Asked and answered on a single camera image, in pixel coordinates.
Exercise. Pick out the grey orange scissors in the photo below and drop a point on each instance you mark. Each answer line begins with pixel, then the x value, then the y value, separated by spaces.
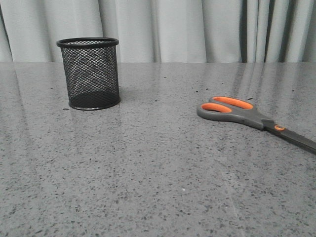
pixel 221 108

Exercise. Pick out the black mesh pen holder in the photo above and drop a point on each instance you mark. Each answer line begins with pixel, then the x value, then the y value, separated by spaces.
pixel 91 72

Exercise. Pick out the light grey curtain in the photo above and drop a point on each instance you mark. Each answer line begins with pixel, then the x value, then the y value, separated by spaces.
pixel 163 30

